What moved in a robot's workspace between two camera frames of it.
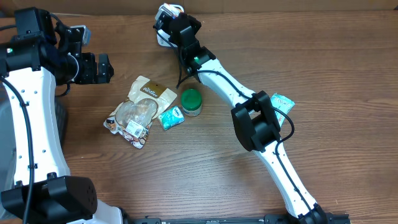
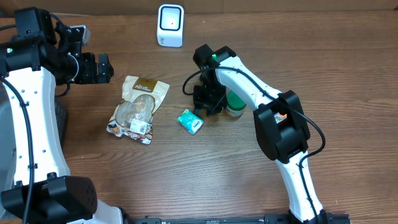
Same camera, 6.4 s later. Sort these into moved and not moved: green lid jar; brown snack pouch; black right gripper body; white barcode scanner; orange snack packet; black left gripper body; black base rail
Moved: orange snack packet; black right gripper body; brown snack pouch; green lid jar
Not moved: black left gripper body; white barcode scanner; black base rail
